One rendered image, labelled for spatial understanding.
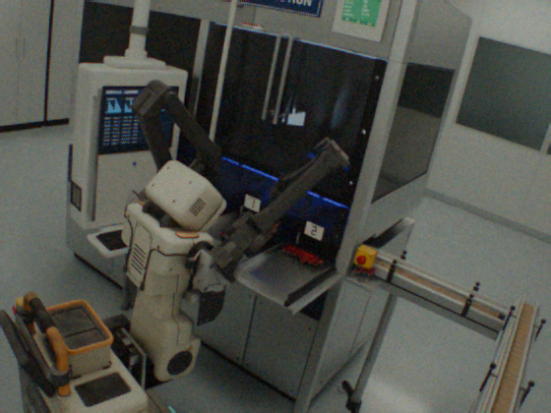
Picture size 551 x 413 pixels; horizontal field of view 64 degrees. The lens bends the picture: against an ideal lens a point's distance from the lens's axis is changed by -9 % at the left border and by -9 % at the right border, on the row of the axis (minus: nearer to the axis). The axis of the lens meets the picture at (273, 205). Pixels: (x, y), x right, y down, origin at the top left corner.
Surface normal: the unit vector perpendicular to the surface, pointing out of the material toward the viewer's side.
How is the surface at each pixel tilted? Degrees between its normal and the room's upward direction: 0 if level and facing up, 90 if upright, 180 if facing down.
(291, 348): 90
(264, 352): 90
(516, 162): 90
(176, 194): 47
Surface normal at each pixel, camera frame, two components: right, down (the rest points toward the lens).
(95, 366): 0.65, 0.43
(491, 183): -0.55, 0.22
